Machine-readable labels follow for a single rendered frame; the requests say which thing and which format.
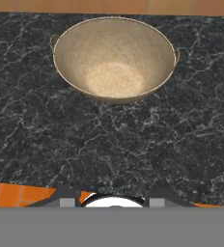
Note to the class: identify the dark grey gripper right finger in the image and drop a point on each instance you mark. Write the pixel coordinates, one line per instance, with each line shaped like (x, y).
(159, 196)

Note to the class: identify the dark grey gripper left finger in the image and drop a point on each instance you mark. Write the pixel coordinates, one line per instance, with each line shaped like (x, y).
(65, 197)

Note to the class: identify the white and black round object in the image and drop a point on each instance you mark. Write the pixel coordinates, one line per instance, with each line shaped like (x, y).
(112, 202)

